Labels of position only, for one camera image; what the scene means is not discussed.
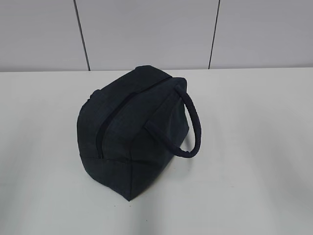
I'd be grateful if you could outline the navy blue lunch bag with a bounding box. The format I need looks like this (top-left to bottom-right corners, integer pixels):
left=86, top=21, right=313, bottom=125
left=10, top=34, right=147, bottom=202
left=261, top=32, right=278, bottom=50
left=77, top=65, right=201, bottom=201

